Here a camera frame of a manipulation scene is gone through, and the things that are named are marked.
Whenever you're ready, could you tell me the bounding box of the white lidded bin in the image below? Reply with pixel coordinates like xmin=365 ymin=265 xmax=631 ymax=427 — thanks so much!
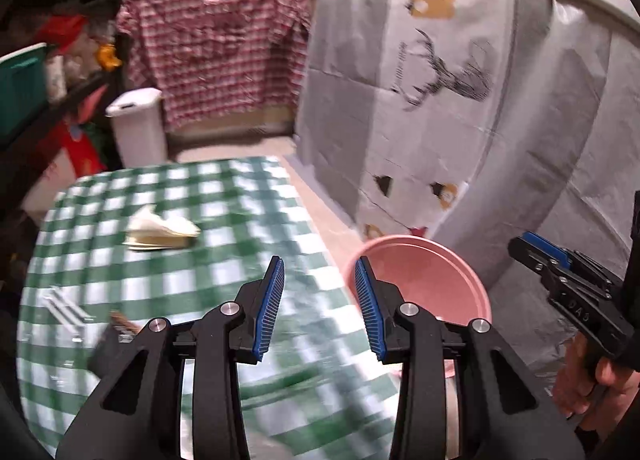
xmin=105 ymin=87 xmax=169 ymax=171

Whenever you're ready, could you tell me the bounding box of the orange red bag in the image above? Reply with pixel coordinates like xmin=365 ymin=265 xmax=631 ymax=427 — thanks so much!
xmin=37 ymin=15 xmax=89 ymax=54

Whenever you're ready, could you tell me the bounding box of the red plaid shirt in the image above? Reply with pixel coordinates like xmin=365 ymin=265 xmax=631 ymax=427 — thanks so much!
xmin=116 ymin=0 xmax=314 ymax=129

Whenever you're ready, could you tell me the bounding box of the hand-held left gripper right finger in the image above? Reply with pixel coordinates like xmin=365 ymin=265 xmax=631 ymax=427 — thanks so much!
xmin=352 ymin=255 xmax=586 ymax=460

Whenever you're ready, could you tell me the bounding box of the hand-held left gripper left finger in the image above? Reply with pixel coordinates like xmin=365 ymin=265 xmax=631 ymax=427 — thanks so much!
xmin=55 ymin=255 xmax=286 ymax=460

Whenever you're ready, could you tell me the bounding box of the deer print paper cover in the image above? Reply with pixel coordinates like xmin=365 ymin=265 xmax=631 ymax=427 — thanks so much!
xmin=295 ymin=0 xmax=640 ymax=383

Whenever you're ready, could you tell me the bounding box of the green checkered tablecloth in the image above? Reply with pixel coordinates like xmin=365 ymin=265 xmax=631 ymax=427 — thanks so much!
xmin=15 ymin=156 xmax=403 ymax=460

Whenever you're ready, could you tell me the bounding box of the person's right hand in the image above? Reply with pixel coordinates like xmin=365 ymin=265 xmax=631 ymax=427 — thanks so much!
xmin=552 ymin=334 xmax=640 ymax=422

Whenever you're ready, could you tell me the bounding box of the black shelf rack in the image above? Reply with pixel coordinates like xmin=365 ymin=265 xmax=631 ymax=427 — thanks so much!
xmin=0 ymin=0 xmax=127 ymax=226

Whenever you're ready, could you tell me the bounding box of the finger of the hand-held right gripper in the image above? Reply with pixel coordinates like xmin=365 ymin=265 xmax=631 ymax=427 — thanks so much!
xmin=507 ymin=237 xmax=622 ymax=310
xmin=520 ymin=231 xmax=617 ymax=292

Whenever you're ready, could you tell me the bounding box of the yellow toy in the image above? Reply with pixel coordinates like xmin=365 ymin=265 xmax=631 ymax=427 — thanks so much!
xmin=97 ymin=42 xmax=124 ymax=71

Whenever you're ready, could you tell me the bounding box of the pink plastic bin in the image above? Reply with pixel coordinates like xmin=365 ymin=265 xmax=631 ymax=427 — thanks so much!
xmin=342 ymin=234 xmax=494 ymax=381

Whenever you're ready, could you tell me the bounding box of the red gift bag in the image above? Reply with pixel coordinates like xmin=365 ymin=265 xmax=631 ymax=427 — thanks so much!
xmin=50 ymin=115 xmax=109 ymax=177

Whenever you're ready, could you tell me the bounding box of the green storage box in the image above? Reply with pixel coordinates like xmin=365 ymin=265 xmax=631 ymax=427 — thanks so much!
xmin=0 ymin=43 xmax=49 ymax=149

